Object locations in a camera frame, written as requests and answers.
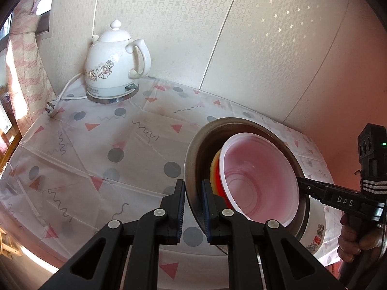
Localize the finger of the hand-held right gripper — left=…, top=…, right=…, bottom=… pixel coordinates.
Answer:
left=298, top=177, right=335, bottom=200

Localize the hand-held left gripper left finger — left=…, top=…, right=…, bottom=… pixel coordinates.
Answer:
left=45, top=180, right=186, bottom=290

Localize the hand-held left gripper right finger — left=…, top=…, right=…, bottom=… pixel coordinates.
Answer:
left=202, top=179, right=336, bottom=290

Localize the large white dragon-print plate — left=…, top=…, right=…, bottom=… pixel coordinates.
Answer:
left=295, top=199, right=327, bottom=253

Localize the yellow plastic bowl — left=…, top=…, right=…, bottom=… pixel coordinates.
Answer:
left=209, top=152, right=230, bottom=206

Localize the red plastic bowl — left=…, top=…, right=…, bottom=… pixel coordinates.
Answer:
left=218, top=132, right=300, bottom=222

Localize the stainless steel bowl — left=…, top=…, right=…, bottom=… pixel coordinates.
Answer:
left=183, top=117, right=310, bottom=256

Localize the person's right hand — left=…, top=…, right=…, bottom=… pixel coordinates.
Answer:
left=338, top=214, right=371, bottom=262

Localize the patterned translucent tablecloth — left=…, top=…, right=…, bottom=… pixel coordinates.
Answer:
left=0, top=75, right=341, bottom=284

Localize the white floral electric kettle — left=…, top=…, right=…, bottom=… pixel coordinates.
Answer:
left=84, top=20, right=152, bottom=105

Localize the light wooden stool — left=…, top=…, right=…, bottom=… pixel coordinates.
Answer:
left=0, top=226, right=22, bottom=261

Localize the pink patterned curtain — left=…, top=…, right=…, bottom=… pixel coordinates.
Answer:
left=4, top=0, right=58, bottom=130

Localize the white kettle power cord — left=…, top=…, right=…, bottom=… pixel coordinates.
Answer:
left=45, top=73, right=91, bottom=118

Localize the thin white wall cable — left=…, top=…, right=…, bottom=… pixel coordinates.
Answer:
left=91, top=0, right=105, bottom=41

